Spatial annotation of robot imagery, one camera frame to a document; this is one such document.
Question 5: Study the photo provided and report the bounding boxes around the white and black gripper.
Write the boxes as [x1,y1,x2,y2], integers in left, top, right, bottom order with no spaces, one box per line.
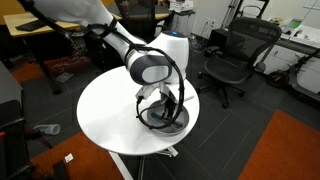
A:
[137,82,178,120]

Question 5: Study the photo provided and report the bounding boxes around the grey bowl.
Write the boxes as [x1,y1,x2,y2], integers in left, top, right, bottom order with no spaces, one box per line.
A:
[146,99,191,137]

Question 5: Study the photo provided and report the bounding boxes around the white table base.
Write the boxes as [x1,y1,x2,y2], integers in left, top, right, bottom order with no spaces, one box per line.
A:
[109,145,179,180]

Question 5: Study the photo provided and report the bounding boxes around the black box under counter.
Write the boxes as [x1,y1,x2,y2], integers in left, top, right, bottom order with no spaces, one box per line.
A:
[209,28,231,51]

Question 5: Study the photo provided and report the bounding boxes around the white small cabinet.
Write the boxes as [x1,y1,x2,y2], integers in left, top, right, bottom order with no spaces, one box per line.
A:
[170,10,197,40]

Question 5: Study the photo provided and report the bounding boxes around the black mesh office chair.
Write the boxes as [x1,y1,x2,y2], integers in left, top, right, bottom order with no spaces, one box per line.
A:
[197,16,283,109]

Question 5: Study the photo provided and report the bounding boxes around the grey flat floor box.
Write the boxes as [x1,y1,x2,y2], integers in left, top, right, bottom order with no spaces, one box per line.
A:
[54,71,75,84]

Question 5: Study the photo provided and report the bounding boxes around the small white card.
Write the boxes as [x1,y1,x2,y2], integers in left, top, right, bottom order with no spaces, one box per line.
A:
[64,152,75,164]

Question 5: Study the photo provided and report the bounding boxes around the clear plastic cup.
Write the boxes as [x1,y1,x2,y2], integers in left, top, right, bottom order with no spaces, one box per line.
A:
[32,123,62,136]

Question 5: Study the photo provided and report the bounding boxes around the black metal stand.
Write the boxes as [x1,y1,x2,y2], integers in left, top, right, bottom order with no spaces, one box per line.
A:
[221,0,271,29]

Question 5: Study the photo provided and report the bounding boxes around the black electric scooter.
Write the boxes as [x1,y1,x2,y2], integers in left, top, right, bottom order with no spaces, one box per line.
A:
[265,49,320,108]

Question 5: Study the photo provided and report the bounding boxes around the white side counter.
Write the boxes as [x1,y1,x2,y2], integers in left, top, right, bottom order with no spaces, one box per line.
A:
[256,24,320,94]

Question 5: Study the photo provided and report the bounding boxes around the green and white device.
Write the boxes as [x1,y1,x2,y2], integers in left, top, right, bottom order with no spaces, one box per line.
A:
[287,18,303,30]

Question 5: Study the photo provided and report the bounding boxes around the black chair with red trim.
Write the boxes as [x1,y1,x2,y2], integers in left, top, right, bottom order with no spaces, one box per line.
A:
[0,99,71,180]

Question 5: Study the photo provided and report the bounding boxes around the black keyboard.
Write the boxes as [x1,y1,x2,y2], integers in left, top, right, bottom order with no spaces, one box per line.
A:
[14,19,48,33]

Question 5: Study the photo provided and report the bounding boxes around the grey cabinet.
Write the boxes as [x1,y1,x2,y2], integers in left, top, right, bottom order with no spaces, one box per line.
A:
[0,60,24,107]

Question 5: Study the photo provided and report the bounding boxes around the light wooden desk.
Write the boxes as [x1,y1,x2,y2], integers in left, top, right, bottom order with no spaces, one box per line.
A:
[3,12,83,38]

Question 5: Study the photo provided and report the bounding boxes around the tangled floor cables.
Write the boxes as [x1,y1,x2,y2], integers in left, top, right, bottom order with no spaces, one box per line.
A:
[49,44,93,75]

